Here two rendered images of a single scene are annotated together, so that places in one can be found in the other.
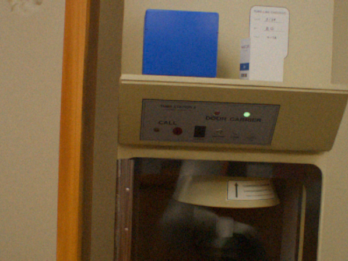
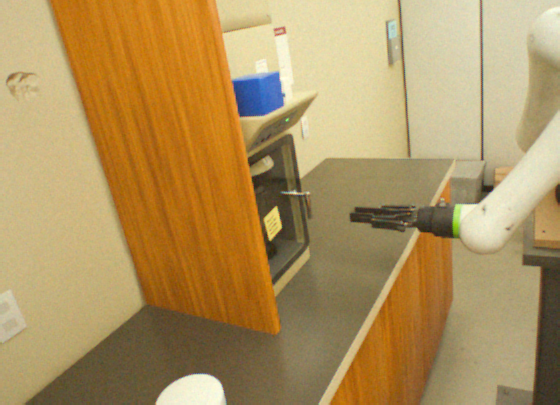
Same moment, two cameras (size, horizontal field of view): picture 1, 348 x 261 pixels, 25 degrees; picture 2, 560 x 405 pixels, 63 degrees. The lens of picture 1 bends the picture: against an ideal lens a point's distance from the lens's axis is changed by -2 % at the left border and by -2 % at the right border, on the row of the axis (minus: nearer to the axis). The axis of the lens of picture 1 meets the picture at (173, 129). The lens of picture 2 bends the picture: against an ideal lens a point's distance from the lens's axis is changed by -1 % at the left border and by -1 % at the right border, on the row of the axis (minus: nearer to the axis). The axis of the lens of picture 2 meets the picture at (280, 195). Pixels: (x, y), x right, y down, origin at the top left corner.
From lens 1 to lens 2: 1.03 m
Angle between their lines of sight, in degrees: 55
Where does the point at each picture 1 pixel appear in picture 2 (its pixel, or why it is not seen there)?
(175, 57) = (272, 101)
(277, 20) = (263, 66)
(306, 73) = not seen: hidden behind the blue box
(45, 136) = (78, 184)
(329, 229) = not seen: hidden behind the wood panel
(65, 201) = (251, 200)
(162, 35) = (266, 91)
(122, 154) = not seen: hidden behind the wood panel
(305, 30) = (272, 67)
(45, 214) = (96, 235)
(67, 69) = (235, 126)
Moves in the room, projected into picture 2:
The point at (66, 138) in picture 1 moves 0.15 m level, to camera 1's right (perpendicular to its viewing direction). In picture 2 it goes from (243, 165) to (278, 145)
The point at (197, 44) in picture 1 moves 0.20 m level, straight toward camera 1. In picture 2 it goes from (277, 91) to (349, 86)
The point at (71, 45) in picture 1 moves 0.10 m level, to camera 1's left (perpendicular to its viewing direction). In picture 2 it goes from (233, 111) to (203, 123)
